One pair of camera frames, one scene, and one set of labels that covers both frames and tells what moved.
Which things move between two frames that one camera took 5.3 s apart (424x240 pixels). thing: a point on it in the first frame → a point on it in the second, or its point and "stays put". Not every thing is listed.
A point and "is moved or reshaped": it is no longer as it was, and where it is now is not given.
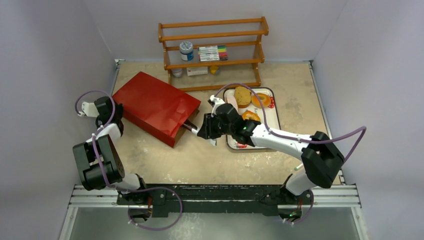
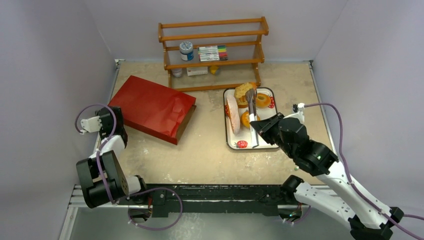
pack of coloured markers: x=212 y=53 stays put
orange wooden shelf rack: x=264 y=31 stays put
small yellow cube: x=213 y=69 stays put
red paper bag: x=158 y=108 is moved or reshaped
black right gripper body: x=205 y=127 → x=266 y=126
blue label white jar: x=186 y=49 stays put
